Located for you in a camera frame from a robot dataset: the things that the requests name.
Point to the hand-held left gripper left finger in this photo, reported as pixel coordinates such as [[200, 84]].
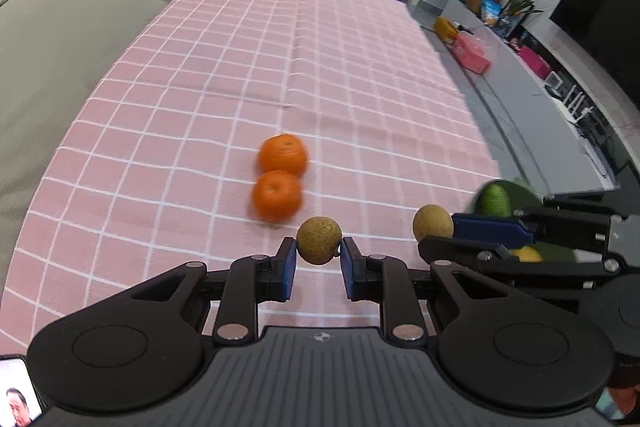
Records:
[[286, 269]]

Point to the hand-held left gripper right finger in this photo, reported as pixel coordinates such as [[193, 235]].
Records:
[[352, 274]]

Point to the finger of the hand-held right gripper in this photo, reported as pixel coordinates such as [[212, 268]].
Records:
[[490, 229], [475, 257]]

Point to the yellow-green pear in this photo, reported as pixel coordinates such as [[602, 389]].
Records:
[[492, 202]]

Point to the small brown longan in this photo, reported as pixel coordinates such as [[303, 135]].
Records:
[[319, 241], [432, 222]]

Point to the green plate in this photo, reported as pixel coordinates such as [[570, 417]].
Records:
[[520, 193]]

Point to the orange mandarin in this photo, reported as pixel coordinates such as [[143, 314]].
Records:
[[276, 196], [282, 154]]

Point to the grey television cabinet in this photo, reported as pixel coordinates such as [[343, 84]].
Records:
[[525, 117]]

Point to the white router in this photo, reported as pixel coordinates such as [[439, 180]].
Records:
[[570, 107]]

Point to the magenta box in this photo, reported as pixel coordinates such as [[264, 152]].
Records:
[[534, 63]]

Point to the pink box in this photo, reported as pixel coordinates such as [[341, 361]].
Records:
[[470, 54]]

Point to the blue snack bag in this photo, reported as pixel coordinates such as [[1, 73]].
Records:
[[509, 27], [491, 11]]

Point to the orange box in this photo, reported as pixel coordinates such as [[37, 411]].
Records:
[[445, 29]]

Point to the pink checked tablecloth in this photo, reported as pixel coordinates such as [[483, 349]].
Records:
[[200, 82]]

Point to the black television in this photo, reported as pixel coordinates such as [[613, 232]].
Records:
[[600, 17]]

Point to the black smartphone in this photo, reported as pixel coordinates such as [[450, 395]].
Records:
[[17, 392]]

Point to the grey-green sofa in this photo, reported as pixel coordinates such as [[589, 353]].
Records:
[[75, 32]]

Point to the white picture frame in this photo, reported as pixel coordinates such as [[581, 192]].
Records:
[[552, 80]]

